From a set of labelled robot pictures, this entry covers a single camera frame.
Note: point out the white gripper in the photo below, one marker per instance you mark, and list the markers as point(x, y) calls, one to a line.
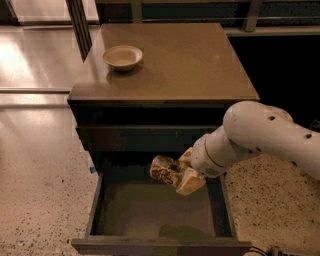
point(201, 160)

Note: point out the crushed orange soda can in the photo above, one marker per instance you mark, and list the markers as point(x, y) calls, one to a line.
point(166, 170)

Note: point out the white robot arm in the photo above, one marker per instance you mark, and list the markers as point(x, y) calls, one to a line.
point(250, 128)

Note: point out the open middle drawer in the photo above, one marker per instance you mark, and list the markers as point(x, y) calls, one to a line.
point(133, 215)

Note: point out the dark wooden drawer cabinet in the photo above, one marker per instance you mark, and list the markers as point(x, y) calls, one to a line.
point(189, 75)

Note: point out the closed top drawer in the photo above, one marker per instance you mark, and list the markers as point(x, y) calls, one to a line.
point(141, 138)

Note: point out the blue tape piece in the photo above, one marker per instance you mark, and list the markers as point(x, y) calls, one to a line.
point(92, 169)

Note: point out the beige paper bowl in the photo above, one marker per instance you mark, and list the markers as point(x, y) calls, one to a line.
point(122, 57)

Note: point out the dark metal railing post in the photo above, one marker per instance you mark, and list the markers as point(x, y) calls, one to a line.
point(80, 26)

